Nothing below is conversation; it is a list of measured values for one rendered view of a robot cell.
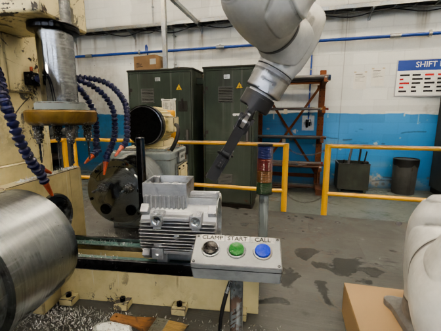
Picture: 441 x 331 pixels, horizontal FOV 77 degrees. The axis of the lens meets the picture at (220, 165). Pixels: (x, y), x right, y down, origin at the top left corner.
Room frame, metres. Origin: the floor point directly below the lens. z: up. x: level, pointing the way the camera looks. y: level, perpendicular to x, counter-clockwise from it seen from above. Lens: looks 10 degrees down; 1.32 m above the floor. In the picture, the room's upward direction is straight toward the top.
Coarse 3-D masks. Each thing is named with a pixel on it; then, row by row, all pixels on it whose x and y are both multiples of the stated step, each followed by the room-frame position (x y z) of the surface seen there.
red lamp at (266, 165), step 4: (260, 160) 1.00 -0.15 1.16; (264, 160) 1.00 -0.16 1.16; (268, 160) 1.00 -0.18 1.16; (272, 160) 1.01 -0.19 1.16; (260, 164) 1.00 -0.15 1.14; (264, 164) 1.00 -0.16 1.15; (268, 164) 1.00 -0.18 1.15; (272, 164) 1.01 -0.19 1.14; (260, 168) 1.00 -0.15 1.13; (264, 168) 1.00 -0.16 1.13; (268, 168) 1.00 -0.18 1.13; (272, 168) 1.01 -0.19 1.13
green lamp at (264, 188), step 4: (256, 184) 1.03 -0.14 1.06; (260, 184) 1.00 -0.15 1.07; (264, 184) 1.00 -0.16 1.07; (268, 184) 1.00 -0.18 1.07; (256, 188) 1.02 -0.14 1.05; (260, 188) 1.00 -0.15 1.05; (264, 188) 1.00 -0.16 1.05; (268, 188) 1.00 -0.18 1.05; (260, 192) 1.00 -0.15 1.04; (264, 192) 1.00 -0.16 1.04; (268, 192) 1.00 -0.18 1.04
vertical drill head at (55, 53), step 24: (48, 48) 0.75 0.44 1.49; (72, 48) 0.80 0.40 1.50; (48, 72) 0.75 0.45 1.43; (72, 72) 0.79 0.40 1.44; (48, 96) 0.75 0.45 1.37; (72, 96) 0.78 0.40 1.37; (24, 120) 0.73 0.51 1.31; (48, 120) 0.71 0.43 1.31; (72, 120) 0.73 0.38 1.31; (96, 120) 0.82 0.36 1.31; (72, 144) 0.75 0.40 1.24
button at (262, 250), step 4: (260, 244) 0.50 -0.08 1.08; (264, 244) 0.50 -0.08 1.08; (256, 248) 0.49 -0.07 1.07; (260, 248) 0.49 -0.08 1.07; (264, 248) 0.49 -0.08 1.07; (268, 248) 0.49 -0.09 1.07; (256, 252) 0.48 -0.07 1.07; (260, 252) 0.48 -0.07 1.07; (264, 252) 0.48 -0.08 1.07; (268, 252) 0.48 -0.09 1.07; (260, 256) 0.48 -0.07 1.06; (264, 256) 0.48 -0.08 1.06
